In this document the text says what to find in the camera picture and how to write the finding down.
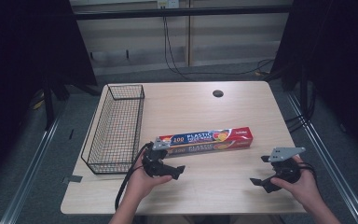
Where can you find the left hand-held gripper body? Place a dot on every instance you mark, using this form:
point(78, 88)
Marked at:
point(154, 161)

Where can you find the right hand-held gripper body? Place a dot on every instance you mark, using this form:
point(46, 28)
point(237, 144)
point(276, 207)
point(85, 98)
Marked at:
point(287, 172)

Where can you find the red and blue wrap box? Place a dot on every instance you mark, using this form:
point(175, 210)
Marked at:
point(205, 140)

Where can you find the person's right hand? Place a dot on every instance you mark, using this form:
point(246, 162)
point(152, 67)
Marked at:
point(306, 189)

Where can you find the person's left hand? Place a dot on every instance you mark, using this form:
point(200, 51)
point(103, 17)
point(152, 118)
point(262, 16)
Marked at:
point(138, 185)

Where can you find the grey tape strip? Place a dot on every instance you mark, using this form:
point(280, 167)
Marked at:
point(73, 179)

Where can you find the black tape strip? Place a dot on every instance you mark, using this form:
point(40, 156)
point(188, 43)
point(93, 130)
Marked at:
point(71, 134)

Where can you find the black stand leg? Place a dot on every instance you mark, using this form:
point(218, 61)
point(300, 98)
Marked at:
point(48, 105)

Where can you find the black curtain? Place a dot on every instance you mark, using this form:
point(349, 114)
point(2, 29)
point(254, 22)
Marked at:
point(18, 62)
point(338, 62)

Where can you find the black horizontal bar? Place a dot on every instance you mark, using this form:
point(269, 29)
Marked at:
point(183, 12)

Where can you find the metal floor rail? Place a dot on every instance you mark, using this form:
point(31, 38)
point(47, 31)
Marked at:
point(326, 161)
point(32, 168)

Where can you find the white wall outlet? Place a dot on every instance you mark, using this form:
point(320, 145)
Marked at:
point(167, 3)

